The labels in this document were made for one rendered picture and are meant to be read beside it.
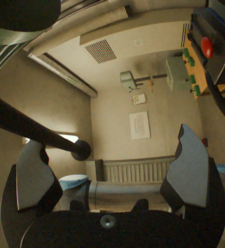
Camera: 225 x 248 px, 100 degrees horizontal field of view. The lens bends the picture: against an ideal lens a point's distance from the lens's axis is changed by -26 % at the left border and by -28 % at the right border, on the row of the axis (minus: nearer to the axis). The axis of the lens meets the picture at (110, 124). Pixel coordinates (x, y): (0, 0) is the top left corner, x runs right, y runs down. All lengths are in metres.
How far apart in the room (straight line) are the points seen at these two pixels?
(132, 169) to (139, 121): 1.10
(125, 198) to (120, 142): 2.66
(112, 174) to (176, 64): 2.69
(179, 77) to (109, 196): 2.02
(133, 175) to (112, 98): 1.94
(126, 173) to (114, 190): 2.61
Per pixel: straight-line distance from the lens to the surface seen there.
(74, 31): 1.70
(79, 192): 0.46
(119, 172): 3.10
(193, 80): 1.67
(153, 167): 2.95
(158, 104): 3.06
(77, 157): 0.20
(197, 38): 0.28
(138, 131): 2.96
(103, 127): 3.22
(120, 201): 0.45
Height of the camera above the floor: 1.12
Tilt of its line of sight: 19 degrees up
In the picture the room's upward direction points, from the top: 98 degrees counter-clockwise
